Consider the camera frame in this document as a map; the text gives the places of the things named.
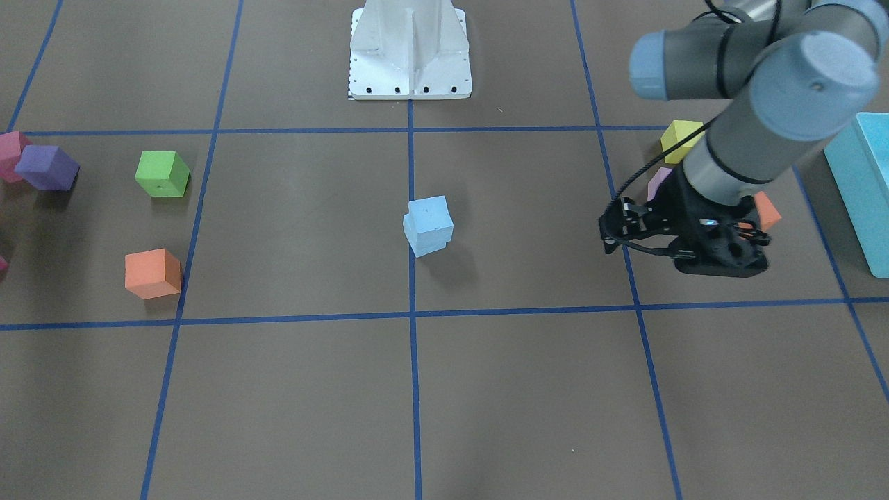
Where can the light blue foam block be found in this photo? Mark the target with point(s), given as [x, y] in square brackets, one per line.
[437, 205]
[427, 233]

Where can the orange foam block near cyan tray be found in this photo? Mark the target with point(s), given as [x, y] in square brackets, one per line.
[764, 213]

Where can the pink foam block near cyan tray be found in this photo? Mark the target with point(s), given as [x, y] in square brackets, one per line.
[656, 180]

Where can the yellow foam block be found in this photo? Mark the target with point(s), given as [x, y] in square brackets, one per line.
[680, 138]

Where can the cyan plastic tray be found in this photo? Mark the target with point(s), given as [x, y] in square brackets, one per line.
[858, 158]

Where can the green foam block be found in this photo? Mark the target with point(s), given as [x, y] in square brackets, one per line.
[162, 174]

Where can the orange foam block near red tray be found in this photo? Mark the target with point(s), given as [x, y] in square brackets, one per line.
[153, 274]

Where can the purple foam block near red tray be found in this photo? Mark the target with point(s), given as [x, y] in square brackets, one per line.
[47, 168]

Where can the magenta foam block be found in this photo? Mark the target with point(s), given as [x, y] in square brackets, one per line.
[12, 146]

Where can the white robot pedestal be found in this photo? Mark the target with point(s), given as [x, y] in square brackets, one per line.
[409, 50]

